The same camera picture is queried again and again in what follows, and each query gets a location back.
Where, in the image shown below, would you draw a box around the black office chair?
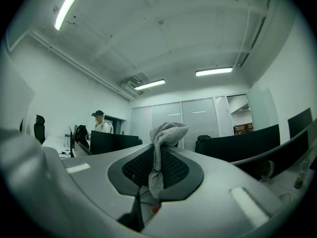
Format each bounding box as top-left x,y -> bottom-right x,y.
34,114 -> 46,145
194,134 -> 212,154
75,124 -> 90,150

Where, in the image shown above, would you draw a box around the frosted glass partition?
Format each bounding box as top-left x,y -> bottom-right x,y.
130,95 -> 228,150

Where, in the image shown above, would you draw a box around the ceiling air vent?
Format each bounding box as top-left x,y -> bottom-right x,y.
121,72 -> 150,96

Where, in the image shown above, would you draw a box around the white ceiling pipes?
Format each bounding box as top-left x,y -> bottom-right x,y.
29,27 -> 136,102

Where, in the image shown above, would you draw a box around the gray knitted cloth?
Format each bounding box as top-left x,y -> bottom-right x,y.
148,122 -> 189,199

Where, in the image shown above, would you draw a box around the black flat monitor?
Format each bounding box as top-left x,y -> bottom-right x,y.
287,107 -> 314,139
89,130 -> 143,155

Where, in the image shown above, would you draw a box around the long ceiling light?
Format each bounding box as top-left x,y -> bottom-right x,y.
134,78 -> 166,91
195,66 -> 234,77
54,0 -> 89,31

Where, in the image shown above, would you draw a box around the gray computer monitor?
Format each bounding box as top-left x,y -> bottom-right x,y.
42,142 -> 285,238

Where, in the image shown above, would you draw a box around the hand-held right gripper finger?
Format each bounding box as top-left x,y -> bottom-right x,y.
0,127 -> 132,238

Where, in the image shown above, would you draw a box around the gray-backed curved monitor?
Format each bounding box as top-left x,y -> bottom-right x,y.
230,119 -> 317,180

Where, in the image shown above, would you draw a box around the black curved monitor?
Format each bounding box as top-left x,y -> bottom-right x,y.
195,123 -> 281,164

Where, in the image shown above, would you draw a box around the thin black monitor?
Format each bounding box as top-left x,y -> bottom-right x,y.
69,126 -> 76,158

